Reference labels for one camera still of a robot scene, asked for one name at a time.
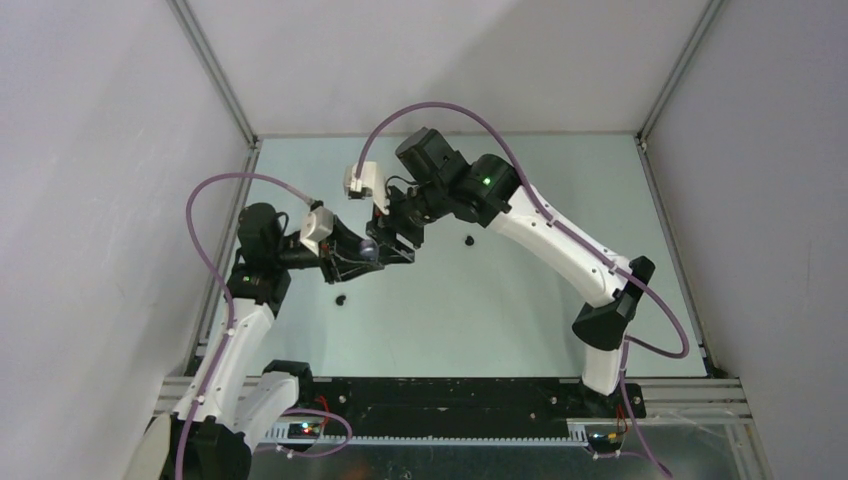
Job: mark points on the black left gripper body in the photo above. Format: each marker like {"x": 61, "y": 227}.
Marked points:
{"x": 327, "y": 253}

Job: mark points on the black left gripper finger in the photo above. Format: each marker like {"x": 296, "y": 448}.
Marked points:
{"x": 342, "y": 240}
{"x": 340, "y": 270}

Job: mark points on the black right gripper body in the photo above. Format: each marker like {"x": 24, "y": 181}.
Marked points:
{"x": 408, "y": 214}

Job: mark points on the purple earbud charging case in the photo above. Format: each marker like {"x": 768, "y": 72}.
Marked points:
{"x": 369, "y": 250}

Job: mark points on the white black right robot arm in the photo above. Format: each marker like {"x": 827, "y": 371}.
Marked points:
{"x": 495, "y": 194}

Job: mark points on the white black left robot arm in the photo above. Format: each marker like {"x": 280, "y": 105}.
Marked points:
{"x": 214, "y": 430}

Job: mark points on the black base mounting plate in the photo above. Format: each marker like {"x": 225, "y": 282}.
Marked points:
{"x": 465, "y": 406}

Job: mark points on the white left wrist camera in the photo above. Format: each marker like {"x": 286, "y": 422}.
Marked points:
{"x": 316, "y": 227}

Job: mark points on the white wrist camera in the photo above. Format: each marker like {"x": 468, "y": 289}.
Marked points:
{"x": 316, "y": 227}
{"x": 368, "y": 182}

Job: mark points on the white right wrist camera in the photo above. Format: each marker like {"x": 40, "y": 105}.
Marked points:
{"x": 368, "y": 182}

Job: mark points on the grey slotted cable duct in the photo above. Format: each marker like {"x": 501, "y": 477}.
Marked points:
{"x": 283, "y": 433}

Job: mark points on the aluminium frame post left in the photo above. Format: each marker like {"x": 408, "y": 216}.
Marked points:
{"x": 205, "y": 53}

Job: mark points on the aluminium frame post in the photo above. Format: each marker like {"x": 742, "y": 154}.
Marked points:
{"x": 691, "y": 46}
{"x": 205, "y": 53}

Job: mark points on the aluminium frame post right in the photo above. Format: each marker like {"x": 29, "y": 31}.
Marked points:
{"x": 691, "y": 46}

